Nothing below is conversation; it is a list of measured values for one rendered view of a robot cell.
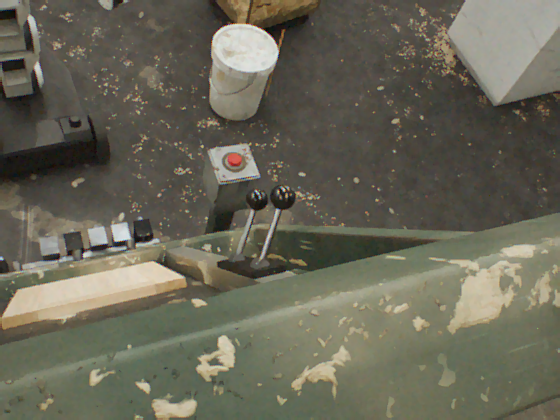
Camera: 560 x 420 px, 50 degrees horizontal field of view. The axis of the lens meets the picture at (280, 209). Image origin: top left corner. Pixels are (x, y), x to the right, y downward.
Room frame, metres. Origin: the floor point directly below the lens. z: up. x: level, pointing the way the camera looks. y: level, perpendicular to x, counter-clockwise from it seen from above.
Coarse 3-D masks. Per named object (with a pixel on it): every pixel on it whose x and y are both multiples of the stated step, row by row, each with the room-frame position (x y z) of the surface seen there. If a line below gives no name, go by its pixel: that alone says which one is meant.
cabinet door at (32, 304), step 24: (144, 264) 0.58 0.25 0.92; (24, 288) 0.43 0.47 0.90; (48, 288) 0.43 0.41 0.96; (72, 288) 0.42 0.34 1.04; (96, 288) 0.41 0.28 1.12; (120, 288) 0.40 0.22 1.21; (144, 288) 0.40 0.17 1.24; (168, 288) 0.42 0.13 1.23; (24, 312) 0.28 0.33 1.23; (48, 312) 0.30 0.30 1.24; (72, 312) 0.31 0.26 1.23
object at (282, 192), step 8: (280, 184) 0.50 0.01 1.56; (272, 192) 0.48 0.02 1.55; (280, 192) 0.48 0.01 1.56; (288, 192) 0.48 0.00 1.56; (272, 200) 0.47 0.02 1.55; (280, 200) 0.47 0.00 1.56; (288, 200) 0.48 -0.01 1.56; (280, 208) 0.47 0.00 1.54; (272, 224) 0.45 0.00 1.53; (272, 232) 0.44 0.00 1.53; (272, 240) 0.43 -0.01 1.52; (264, 248) 0.41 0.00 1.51; (264, 256) 0.40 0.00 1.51; (256, 264) 0.39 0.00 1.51; (264, 264) 0.39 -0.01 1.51
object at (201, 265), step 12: (168, 252) 0.63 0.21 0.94; (180, 252) 0.60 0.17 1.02; (192, 252) 0.59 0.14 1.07; (204, 252) 0.57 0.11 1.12; (168, 264) 0.62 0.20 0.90; (180, 264) 0.56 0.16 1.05; (192, 264) 0.51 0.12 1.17; (204, 264) 0.47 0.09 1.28; (216, 264) 0.46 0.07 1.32; (192, 276) 0.50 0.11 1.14; (204, 276) 0.46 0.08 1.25; (216, 276) 0.43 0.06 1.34; (228, 276) 0.40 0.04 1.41; (240, 276) 0.38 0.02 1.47; (276, 276) 0.37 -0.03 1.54; (288, 276) 0.36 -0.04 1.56; (228, 288) 0.39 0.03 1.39
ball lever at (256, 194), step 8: (248, 192) 0.54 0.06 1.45; (256, 192) 0.53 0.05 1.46; (264, 192) 0.54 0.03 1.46; (248, 200) 0.52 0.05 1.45; (256, 200) 0.52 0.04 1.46; (264, 200) 0.53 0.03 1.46; (256, 208) 0.52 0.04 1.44; (248, 216) 0.51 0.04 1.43; (248, 224) 0.49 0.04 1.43; (248, 232) 0.48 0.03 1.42; (240, 240) 0.47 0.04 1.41; (240, 248) 0.46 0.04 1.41; (232, 256) 0.44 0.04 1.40; (240, 256) 0.44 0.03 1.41
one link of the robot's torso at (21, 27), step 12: (0, 0) 1.26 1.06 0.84; (12, 0) 1.27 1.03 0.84; (24, 0) 1.27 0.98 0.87; (0, 12) 1.28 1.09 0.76; (12, 12) 1.31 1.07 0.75; (24, 12) 1.28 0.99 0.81; (0, 24) 1.28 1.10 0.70; (12, 24) 1.30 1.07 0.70; (24, 24) 1.35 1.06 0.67; (0, 36) 1.25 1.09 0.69; (12, 36) 1.28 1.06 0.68; (24, 36) 1.32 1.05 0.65; (0, 48) 1.26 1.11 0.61; (12, 48) 1.29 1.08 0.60; (24, 48) 1.32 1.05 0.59
